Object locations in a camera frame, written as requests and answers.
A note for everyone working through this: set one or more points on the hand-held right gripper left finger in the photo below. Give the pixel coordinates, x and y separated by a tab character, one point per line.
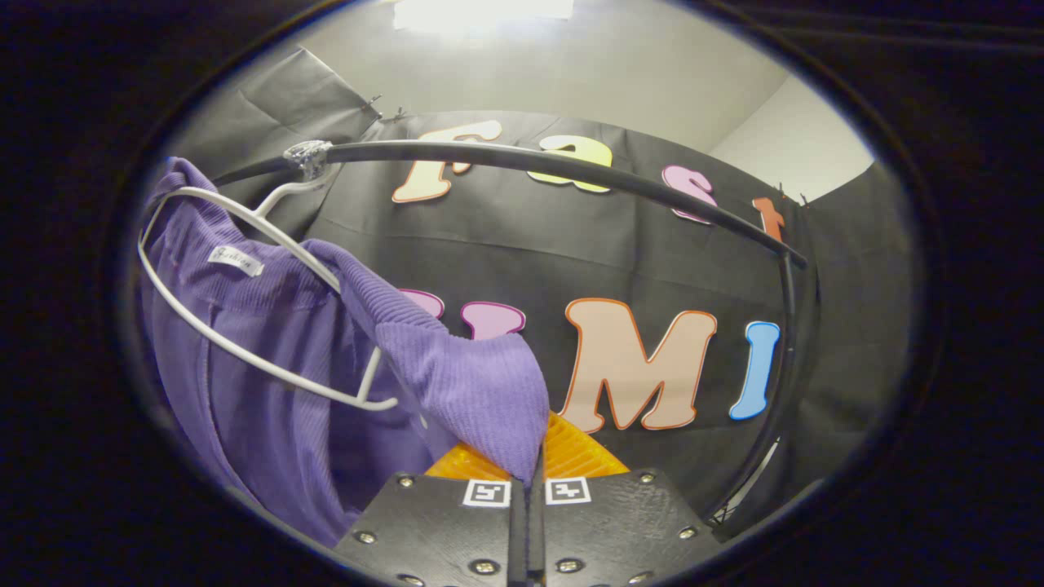
440	530

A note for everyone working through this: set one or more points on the black metal clothes rack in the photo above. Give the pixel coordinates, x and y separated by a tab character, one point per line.
530	159

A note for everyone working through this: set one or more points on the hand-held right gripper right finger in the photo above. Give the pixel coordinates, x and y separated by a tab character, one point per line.
620	522

